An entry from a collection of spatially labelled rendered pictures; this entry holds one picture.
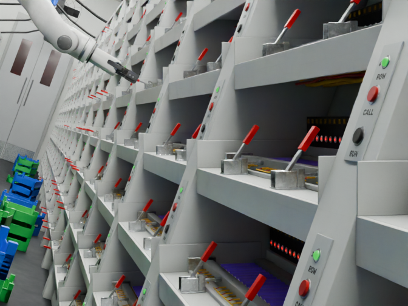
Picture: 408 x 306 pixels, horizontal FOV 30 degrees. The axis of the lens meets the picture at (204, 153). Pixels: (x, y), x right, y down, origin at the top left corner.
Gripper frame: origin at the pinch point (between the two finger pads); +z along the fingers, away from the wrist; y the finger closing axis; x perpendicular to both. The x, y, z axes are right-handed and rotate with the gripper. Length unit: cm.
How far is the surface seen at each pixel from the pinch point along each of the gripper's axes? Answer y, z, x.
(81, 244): -18, 15, -59
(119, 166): -17.9, 13.7, -28.3
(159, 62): -18.0, 7.5, 11.5
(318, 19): 122, 15, 14
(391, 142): 192, 9, -14
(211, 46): 52, 11, 13
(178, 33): 28.8, 3.4, 15.3
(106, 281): 52, 17, -57
